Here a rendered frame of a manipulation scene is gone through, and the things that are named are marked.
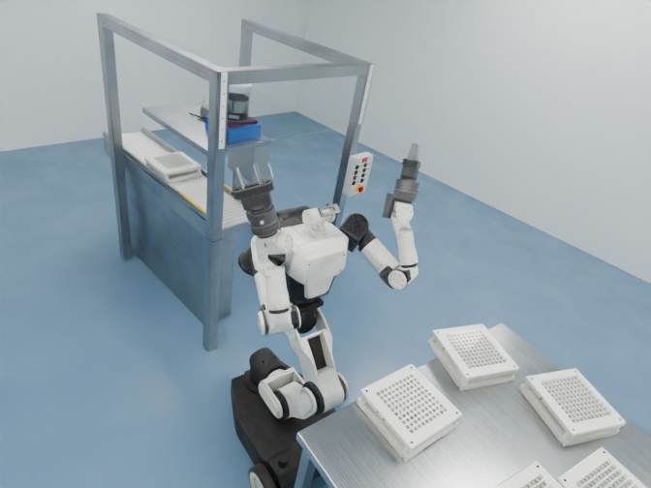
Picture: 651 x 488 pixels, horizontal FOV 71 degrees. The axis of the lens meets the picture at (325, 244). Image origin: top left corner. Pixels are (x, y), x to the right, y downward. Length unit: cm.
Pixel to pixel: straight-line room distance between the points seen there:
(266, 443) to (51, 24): 427
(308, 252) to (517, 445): 96
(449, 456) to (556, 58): 417
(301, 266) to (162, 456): 127
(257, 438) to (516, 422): 118
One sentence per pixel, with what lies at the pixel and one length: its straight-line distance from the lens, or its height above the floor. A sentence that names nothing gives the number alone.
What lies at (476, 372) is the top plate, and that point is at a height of 95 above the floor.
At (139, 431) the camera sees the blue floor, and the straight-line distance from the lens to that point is 261.
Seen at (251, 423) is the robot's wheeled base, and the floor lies 17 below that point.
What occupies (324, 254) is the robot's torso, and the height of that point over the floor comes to 119.
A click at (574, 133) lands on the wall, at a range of 512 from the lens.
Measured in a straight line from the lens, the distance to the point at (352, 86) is 264.
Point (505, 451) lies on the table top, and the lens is 172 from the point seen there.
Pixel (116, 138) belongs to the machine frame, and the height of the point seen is 94.
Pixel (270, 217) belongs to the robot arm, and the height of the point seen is 145.
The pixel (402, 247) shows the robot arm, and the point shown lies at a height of 123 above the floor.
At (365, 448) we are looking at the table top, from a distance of 154.
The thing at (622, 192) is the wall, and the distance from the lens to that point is 511.
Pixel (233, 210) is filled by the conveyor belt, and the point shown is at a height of 84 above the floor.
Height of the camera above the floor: 213
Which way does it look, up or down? 32 degrees down
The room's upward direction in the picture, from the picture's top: 11 degrees clockwise
